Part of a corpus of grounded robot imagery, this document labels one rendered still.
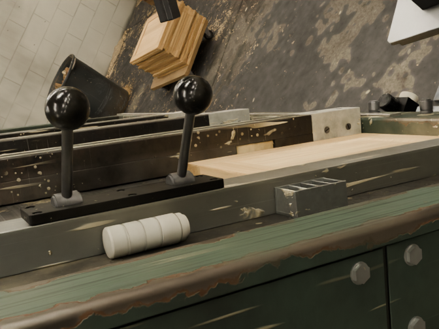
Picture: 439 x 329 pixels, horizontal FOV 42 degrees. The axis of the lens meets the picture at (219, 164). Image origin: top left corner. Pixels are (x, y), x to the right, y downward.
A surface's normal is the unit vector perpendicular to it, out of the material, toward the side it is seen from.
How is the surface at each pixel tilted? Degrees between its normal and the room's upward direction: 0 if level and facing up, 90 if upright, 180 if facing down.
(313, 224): 57
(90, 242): 90
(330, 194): 89
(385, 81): 0
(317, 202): 89
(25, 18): 90
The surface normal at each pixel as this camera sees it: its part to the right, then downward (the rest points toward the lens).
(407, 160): 0.48, 0.07
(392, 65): -0.78, -0.40
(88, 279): -0.10, -0.98
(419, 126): -0.87, 0.15
